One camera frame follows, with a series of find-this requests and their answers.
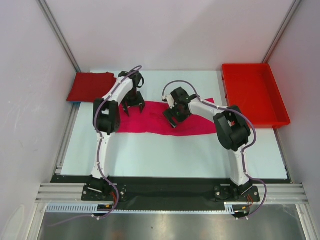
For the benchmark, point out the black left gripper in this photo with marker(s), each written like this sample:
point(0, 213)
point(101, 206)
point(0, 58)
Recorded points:
point(139, 103)

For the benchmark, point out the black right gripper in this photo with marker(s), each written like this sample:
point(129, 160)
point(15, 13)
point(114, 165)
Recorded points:
point(173, 115)

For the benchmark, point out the pink t shirt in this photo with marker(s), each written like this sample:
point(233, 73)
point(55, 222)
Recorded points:
point(151, 120)

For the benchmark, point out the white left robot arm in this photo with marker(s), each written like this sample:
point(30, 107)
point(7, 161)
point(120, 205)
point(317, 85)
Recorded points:
point(106, 122)

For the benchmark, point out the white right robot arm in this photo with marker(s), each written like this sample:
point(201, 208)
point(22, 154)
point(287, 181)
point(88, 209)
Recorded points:
point(231, 128)

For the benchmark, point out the folded dark red shirt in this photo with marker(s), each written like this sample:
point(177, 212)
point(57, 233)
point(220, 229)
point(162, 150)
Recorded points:
point(89, 86)

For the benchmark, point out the red plastic bin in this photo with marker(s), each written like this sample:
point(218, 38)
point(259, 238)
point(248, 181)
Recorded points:
point(253, 88)

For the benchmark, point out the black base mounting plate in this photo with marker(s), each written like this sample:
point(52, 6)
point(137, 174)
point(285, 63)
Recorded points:
point(165, 194)

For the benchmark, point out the grey slotted cable duct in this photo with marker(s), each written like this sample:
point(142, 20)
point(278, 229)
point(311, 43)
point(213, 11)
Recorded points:
point(80, 208)

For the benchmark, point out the left corner frame post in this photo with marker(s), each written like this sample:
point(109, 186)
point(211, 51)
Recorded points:
point(54, 25)

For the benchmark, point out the corner frame post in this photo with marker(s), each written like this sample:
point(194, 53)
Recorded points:
point(54, 25)
point(293, 9)

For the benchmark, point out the right corner frame post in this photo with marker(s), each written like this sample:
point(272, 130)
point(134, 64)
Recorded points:
point(293, 9)

